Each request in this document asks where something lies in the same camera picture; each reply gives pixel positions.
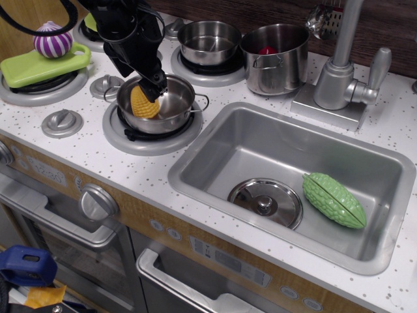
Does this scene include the grey stove knob front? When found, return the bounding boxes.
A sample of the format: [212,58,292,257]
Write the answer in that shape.
[41,109,83,139]

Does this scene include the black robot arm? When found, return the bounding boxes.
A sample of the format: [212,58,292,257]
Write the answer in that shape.
[79,1,167,102]

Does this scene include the grey stove knob back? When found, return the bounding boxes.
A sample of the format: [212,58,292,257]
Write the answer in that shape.
[164,18,185,40]

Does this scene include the steel pan with handles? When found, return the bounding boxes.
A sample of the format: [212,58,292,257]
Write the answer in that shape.
[116,74,205,134]

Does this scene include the silver toy faucet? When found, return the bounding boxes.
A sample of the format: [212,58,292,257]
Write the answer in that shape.
[291,1,392,132]

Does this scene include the grey stove knob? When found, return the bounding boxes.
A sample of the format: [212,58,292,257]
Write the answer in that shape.
[89,74,124,101]
[41,109,83,139]
[164,18,185,40]

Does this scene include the small steel saucepan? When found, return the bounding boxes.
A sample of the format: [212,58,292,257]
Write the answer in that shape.
[177,20,242,66]

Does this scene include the back right stove burner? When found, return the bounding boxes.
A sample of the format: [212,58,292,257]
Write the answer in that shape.
[171,47,245,87]

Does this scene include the green toy plate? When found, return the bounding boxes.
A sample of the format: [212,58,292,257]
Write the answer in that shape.
[83,13,98,33]

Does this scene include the yellow toy corn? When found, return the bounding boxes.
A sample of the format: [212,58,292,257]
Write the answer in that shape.
[130,85,160,119]

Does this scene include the stove burner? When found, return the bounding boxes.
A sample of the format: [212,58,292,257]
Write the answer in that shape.
[1,68,89,107]
[102,104,203,157]
[171,47,245,87]
[72,19,104,53]

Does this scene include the green toy cutting board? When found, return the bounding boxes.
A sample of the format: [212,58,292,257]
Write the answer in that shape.
[1,42,91,88]

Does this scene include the yellow tape piece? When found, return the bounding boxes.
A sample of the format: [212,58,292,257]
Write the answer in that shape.
[24,286,66,309]

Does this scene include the blue clamp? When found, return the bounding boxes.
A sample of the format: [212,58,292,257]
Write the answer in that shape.
[1,245,58,287]

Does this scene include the hanging metal utensils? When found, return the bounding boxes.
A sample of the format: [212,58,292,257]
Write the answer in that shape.
[305,1,343,40]

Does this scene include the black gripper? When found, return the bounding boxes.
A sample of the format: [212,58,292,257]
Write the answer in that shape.
[103,12,167,103]

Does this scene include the purple striped toy onion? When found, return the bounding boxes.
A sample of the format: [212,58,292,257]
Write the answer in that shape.
[33,32,73,59]

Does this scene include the green toy bitter gourd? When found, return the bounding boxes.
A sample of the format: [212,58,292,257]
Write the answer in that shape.
[302,172,367,229]

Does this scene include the back left stove burner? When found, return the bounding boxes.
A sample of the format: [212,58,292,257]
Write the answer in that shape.
[72,19,104,53]

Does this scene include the silver oven dial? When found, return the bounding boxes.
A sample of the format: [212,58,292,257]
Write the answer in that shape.
[78,183,119,222]

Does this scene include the front right stove burner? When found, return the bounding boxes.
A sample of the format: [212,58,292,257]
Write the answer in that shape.
[102,104,203,157]

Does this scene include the red toy in pot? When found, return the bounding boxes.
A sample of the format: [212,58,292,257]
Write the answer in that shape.
[258,46,278,55]

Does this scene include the silver dishwasher door handle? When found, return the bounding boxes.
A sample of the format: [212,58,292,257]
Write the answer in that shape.
[136,248,261,312]

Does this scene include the steel pot lid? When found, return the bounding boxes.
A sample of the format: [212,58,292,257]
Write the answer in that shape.
[227,178,303,230]

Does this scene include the front left stove burner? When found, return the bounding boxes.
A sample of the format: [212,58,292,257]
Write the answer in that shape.
[1,68,89,107]

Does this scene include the silver dial far left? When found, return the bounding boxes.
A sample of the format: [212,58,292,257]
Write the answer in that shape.
[0,142,14,166]

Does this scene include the black cable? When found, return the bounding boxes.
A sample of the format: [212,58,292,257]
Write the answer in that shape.
[0,0,79,37]

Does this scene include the tall steel pot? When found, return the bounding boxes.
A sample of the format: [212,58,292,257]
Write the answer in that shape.
[240,23,309,96]

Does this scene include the grey stove knob left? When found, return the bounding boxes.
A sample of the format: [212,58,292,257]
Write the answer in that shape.
[89,74,124,101]

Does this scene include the silver oven door handle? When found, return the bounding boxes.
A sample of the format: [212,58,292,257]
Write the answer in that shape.
[1,174,117,252]

